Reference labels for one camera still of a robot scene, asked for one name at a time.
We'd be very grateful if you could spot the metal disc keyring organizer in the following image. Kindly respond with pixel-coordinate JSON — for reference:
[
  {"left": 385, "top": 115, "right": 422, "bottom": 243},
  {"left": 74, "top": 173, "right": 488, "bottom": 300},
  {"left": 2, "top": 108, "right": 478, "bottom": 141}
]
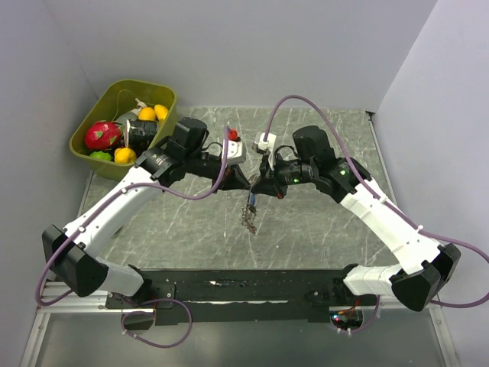
[{"left": 241, "top": 189, "right": 257, "bottom": 235}]

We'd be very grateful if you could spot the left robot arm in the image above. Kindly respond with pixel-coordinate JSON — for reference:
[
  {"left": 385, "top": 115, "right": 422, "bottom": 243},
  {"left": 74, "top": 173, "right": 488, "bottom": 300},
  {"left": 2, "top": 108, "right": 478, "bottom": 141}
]
[{"left": 41, "top": 118, "right": 250, "bottom": 307}]

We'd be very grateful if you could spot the black wrapped cup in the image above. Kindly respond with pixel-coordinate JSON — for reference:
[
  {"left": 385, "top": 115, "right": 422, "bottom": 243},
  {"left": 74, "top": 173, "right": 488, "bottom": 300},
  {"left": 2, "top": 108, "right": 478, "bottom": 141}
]
[{"left": 125, "top": 119, "right": 158, "bottom": 150}]

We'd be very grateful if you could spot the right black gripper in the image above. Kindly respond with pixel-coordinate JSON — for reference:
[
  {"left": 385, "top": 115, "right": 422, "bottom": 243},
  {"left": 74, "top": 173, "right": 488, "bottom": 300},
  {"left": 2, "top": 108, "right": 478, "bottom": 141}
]
[{"left": 251, "top": 149, "right": 317, "bottom": 199}]

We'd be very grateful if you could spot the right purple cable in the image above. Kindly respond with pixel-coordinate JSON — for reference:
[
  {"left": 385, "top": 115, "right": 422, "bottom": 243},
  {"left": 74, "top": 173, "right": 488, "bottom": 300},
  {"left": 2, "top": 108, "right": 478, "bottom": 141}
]
[{"left": 263, "top": 94, "right": 489, "bottom": 338}]

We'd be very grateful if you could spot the yellow lemon toy back right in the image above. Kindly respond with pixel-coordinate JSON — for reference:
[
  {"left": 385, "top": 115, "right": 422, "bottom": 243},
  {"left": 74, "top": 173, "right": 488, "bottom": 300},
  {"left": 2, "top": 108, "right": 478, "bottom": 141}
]
[{"left": 154, "top": 104, "right": 169, "bottom": 122}]

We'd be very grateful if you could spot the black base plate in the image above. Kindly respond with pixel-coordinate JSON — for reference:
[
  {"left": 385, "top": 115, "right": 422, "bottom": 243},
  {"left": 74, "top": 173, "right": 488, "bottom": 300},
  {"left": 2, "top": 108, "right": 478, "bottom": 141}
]
[{"left": 105, "top": 269, "right": 377, "bottom": 326}]

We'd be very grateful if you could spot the yellow lemon toy back left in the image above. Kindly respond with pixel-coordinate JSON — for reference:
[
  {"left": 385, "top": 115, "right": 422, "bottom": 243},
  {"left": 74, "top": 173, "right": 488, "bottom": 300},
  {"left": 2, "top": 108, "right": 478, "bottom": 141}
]
[{"left": 138, "top": 107, "right": 157, "bottom": 121}]

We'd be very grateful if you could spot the yellow lemon toy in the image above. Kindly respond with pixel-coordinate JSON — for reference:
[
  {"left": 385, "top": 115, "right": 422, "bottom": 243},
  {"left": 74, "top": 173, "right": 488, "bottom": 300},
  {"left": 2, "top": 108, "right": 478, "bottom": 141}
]
[
  {"left": 154, "top": 104, "right": 169, "bottom": 122},
  {"left": 114, "top": 147, "right": 137, "bottom": 164},
  {"left": 138, "top": 107, "right": 157, "bottom": 121}
]

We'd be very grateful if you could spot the grey spray bottle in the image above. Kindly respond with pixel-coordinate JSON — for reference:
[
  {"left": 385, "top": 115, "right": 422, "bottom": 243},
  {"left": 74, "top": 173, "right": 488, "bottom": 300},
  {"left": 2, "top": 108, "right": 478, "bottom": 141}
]
[{"left": 115, "top": 98, "right": 147, "bottom": 125}]

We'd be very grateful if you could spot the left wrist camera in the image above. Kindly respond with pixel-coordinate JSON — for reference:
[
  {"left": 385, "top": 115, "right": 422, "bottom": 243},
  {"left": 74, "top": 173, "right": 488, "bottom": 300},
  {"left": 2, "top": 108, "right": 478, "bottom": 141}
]
[{"left": 222, "top": 128, "right": 247, "bottom": 166}]

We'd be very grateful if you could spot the green lime toy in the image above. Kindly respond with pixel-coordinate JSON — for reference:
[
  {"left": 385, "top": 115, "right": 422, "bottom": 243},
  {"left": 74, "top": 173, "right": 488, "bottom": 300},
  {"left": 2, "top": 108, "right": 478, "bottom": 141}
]
[{"left": 89, "top": 151, "right": 112, "bottom": 161}]

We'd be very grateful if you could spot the olive green plastic bin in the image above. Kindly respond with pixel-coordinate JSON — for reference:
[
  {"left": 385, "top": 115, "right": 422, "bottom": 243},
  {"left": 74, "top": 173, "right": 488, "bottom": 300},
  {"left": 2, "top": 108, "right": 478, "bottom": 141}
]
[{"left": 69, "top": 80, "right": 177, "bottom": 180}]

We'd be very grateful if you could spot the red dragon fruit toy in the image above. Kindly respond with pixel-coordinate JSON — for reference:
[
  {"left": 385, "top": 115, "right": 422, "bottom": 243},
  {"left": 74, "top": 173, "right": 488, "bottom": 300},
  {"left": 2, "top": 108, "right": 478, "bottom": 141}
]
[{"left": 84, "top": 121, "right": 122, "bottom": 151}]

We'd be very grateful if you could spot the aluminium rail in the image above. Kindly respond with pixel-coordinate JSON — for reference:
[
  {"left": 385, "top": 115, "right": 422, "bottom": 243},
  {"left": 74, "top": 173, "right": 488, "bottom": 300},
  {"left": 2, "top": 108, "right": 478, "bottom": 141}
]
[{"left": 21, "top": 291, "right": 159, "bottom": 366}]

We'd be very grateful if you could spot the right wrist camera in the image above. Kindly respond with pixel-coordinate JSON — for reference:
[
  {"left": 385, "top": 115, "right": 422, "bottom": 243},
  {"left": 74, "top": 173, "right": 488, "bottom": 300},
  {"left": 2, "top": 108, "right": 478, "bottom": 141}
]
[{"left": 252, "top": 132, "right": 277, "bottom": 168}]

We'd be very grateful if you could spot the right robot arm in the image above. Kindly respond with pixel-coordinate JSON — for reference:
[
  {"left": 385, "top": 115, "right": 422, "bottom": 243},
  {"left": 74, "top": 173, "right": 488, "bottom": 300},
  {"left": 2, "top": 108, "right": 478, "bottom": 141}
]
[{"left": 251, "top": 125, "right": 461, "bottom": 311}]

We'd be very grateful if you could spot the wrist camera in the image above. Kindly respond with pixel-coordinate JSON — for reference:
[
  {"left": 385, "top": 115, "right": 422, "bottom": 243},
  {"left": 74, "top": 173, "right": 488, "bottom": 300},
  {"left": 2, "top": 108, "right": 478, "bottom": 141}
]
[
  {"left": 252, "top": 132, "right": 277, "bottom": 168},
  {"left": 222, "top": 128, "right": 247, "bottom": 166}
]

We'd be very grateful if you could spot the yellow lemon toy front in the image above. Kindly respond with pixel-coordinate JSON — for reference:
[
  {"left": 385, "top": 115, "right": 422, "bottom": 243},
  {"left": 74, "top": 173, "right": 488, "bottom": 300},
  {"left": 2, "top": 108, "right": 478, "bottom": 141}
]
[{"left": 114, "top": 147, "right": 137, "bottom": 164}]

